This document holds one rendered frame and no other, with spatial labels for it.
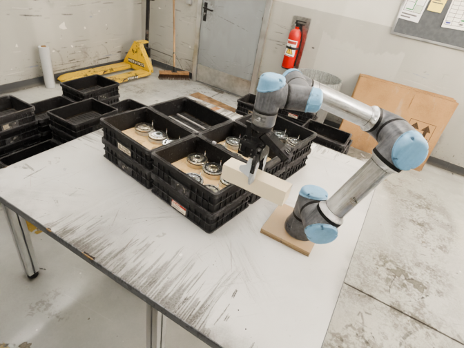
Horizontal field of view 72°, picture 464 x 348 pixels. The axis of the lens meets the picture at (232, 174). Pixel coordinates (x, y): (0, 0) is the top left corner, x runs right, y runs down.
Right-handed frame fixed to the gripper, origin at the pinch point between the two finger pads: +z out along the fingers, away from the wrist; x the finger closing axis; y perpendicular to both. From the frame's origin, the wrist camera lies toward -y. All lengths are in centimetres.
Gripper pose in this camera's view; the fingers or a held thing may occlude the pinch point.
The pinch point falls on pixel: (256, 177)
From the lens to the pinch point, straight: 111.3
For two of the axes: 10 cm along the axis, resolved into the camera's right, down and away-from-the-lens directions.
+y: -8.6, -3.9, 3.4
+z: -1.5, 8.1, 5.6
